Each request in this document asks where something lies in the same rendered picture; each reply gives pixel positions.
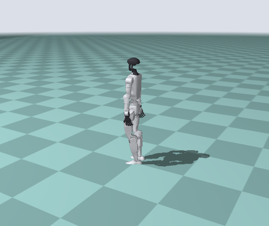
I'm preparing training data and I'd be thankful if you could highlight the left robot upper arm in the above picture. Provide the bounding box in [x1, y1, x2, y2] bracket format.
[125, 77, 133, 99]

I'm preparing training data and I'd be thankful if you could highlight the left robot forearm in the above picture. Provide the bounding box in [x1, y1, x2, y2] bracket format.
[123, 95, 130, 116]

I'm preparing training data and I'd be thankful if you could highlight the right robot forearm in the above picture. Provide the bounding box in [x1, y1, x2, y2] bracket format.
[137, 93, 141, 106]

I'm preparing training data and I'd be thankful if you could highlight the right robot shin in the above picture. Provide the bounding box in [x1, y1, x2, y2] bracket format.
[137, 136, 143, 157]

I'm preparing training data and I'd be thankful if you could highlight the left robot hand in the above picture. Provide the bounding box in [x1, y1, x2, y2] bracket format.
[123, 112, 133, 126]

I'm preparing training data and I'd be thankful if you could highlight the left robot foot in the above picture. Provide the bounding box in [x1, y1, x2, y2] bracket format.
[126, 160, 142, 164]

